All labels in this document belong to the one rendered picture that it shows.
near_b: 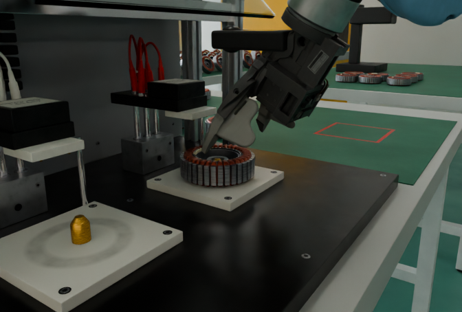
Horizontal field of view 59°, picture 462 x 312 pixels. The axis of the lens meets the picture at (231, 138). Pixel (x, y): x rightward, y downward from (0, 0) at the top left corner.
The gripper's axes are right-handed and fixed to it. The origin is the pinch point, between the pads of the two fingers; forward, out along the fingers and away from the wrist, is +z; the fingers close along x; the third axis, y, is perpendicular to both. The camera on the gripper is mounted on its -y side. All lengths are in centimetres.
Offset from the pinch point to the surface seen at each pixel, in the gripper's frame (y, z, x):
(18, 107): -10.2, -3.1, -26.6
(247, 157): 3.5, 0.9, 0.5
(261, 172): 5.2, 4.1, 4.8
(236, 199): 7.5, 2.8, -6.1
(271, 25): -160, 66, 322
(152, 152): -10.4, 10.7, -1.8
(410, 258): 47, 70, 136
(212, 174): 2.2, 3.2, -5.1
